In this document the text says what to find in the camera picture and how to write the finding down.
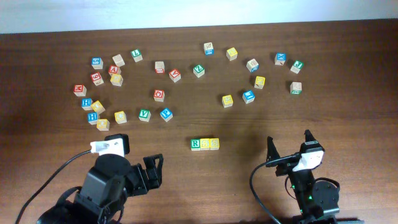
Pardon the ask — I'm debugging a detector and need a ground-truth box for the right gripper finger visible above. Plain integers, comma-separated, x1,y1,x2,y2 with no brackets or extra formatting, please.
266,136,280,167
304,129,316,142

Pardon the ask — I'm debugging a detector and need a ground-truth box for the green R letter block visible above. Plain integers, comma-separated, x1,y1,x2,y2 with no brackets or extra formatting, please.
190,139,201,151

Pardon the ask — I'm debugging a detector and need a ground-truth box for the yellow S block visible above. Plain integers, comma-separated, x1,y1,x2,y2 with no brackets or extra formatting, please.
200,138,210,150
210,138,220,150

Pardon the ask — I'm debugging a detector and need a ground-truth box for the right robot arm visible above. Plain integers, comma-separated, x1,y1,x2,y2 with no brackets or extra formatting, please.
266,129,340,223

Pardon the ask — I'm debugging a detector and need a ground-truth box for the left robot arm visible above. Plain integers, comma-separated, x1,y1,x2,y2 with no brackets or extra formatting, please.
37,154,164,224

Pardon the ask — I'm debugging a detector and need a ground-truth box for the green V letter block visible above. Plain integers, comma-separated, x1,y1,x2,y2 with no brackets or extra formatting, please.
139,109,151,122

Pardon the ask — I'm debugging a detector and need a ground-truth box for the wooden block green side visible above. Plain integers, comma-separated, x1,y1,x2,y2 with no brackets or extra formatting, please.
290,82,302,95

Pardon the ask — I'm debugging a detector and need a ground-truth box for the blue P letter block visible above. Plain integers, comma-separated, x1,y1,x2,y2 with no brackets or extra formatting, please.
160,108,173,122

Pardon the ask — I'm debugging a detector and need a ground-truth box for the yellow block lower left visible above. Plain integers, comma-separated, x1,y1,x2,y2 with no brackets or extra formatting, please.
114,111,127,124

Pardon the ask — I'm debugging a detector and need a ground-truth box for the blue E letter block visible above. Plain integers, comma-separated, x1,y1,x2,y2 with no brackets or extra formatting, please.
243,90,255,104

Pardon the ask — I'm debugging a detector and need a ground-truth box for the yellow block bottom left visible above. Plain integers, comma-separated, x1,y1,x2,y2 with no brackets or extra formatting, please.
96,119,110,131

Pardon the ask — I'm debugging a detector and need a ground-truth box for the yellow block centre right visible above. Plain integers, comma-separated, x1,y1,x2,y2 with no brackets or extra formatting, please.
221,95,233,108

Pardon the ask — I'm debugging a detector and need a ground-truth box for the red Q letter block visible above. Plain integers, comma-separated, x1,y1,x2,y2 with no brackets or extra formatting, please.
154,90,165,102

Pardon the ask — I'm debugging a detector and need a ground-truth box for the green J letter block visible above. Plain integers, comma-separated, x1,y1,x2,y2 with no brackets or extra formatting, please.
290,60,303,74

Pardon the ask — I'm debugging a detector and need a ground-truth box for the blue H block lower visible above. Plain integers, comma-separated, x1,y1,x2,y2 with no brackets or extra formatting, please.
87,112,100,125

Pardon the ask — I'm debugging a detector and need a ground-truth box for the blue h block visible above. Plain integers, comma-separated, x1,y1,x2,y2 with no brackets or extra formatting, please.
87,112,100,125
81,98,93,111

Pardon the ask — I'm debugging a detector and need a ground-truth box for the yellow block beside H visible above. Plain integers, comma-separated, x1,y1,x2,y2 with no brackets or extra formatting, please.
91,100,106,114

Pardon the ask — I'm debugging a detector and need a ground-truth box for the blue X letter block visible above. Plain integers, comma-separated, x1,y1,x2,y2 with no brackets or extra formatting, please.
274,52,287,66

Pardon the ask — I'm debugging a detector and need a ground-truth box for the wooden block right of top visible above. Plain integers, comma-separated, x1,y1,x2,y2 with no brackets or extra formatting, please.
246,58,259,72

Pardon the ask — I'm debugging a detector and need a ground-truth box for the blue H block upper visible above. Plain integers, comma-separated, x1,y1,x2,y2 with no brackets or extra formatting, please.
81,98,93,111

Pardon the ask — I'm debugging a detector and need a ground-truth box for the red A block centre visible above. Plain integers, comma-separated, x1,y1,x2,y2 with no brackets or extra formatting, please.
169,69,182,83

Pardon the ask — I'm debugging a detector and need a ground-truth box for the red a block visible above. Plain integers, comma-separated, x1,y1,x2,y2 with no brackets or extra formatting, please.
169,69,182,83
108,65,121,76

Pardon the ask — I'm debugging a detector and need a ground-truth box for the yellow block under A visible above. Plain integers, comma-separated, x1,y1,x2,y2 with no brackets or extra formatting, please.
110,73,123,86

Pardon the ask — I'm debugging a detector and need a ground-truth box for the wooden block red side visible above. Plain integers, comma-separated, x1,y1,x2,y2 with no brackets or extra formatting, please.
155,61,165,73

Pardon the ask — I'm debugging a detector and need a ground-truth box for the green Z letter block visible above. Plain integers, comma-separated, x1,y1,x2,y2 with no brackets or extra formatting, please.
193,65,205,78

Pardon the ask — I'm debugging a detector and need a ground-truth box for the red A block left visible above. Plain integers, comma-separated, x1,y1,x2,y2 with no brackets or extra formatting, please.
108,65,121,76

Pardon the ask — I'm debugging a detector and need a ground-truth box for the red 6 block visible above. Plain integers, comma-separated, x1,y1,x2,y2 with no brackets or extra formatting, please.
90,72,104,86

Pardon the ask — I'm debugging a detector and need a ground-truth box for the red W letter block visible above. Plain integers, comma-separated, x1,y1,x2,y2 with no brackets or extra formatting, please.
73,85,87,97

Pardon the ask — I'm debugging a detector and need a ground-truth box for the yellow block top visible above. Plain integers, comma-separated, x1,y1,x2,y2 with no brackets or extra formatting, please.
226,47,238,61

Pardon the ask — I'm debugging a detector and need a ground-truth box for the plain wooden block top left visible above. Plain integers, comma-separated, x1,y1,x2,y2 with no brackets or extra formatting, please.
113,54,125,67

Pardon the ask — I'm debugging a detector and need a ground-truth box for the green L letter block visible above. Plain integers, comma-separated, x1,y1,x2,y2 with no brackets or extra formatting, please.
131,49,143,62

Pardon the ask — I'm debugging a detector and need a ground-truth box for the blue S block top left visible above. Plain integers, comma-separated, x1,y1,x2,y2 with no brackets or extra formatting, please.
91,57,103,70

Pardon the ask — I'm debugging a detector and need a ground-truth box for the wooden block blue side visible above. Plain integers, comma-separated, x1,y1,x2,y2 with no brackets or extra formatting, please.
203,42,214,55

